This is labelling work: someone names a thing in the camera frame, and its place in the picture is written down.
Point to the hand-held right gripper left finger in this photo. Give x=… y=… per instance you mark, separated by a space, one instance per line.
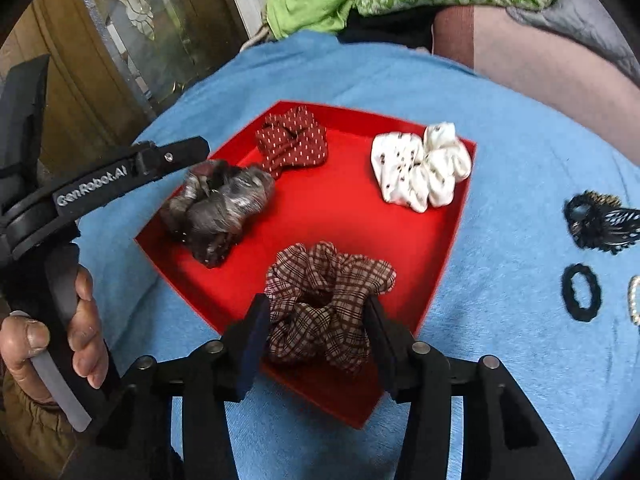
x=254 y=342

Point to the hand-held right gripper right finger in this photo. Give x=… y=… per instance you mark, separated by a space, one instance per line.
x=378 y=342

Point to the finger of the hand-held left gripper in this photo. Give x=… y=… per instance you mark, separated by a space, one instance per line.
x=175 y=155

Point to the grey satin scrunchie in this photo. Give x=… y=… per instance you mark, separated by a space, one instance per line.
x=220 y=210

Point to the brown plaid scrunchie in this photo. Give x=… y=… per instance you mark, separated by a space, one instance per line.
x=305 y=270

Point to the red tray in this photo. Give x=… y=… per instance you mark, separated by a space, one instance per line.
x=330 y=200

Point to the person's left forearm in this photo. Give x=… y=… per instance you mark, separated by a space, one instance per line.
x=30 y=440

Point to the person's left hand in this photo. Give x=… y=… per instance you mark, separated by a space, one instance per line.
x=90 y=330

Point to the wooden door with glass panel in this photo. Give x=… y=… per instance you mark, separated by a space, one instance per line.
x=75 y=75

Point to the dark red dotted scrunchie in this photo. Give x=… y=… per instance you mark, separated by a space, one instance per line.
x=295 y=150

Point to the white floral scrunchie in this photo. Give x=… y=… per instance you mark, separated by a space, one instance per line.
x=405 y=170

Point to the black cloth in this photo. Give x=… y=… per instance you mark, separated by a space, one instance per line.
x=385 y=27

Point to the pink bolster pillow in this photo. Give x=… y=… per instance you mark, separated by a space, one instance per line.
x=525 y=60

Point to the grey quilted pillow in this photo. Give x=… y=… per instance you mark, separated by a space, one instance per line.
x=590 y=25

